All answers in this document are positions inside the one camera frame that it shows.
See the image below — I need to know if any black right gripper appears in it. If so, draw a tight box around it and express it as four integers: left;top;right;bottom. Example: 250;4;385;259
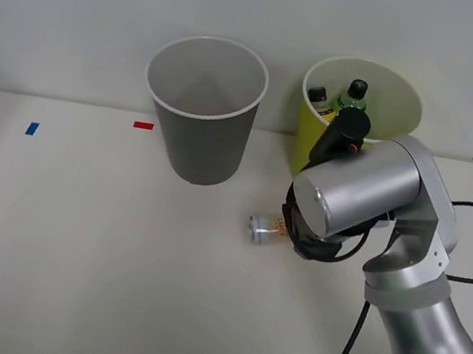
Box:
275;188;351;267

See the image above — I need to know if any yellow-green plastic waste bin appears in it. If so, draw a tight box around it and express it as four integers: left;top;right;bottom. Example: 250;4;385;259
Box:
287;48;432;198

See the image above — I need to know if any grey plastic waste bin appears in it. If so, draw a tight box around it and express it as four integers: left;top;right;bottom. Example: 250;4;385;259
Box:
129;25;276;194

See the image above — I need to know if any pale bottle with dark cap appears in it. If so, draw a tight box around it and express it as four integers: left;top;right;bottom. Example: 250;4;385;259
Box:
304;84;340;124

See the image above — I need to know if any green bottle with black cap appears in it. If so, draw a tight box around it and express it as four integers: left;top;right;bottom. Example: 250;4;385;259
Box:
335;75;373;117

